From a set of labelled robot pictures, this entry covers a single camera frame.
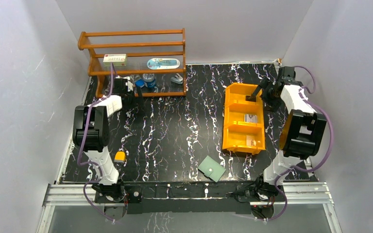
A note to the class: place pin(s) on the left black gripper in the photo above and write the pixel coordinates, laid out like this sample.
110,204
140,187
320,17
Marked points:
135,91

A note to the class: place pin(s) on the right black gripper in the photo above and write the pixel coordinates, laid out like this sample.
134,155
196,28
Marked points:
264,89

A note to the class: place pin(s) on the orange wooden shelf rack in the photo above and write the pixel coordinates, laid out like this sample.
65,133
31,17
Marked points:
140,47

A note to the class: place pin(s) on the yellow three-compartment bin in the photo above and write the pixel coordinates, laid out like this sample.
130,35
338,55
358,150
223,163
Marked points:
235,129

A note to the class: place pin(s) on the green card holder wallet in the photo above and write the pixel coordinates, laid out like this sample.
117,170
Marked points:
211,169

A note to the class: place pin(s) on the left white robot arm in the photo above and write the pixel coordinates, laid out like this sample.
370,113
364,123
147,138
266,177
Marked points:
91,133

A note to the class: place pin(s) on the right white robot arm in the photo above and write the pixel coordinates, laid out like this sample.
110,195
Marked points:
301,135

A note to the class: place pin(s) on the bronze card in bin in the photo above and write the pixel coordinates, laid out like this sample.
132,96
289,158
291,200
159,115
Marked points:
251,141

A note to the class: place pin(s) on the small blue block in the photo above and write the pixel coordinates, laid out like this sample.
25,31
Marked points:
140,83

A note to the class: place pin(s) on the blue white jar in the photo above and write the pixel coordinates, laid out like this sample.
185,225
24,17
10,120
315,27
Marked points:
149,80

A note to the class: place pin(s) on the blue blister pack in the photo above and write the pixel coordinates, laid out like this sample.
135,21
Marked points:
163,63

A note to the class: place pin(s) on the white red box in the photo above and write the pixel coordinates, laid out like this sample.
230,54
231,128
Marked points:
118,60

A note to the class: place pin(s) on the small yellow tape measure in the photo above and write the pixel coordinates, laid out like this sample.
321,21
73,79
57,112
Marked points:
120,157

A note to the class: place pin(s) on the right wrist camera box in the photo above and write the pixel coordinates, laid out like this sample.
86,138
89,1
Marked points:
286,75

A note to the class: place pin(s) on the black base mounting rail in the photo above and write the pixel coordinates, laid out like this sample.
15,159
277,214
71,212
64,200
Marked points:
198,197

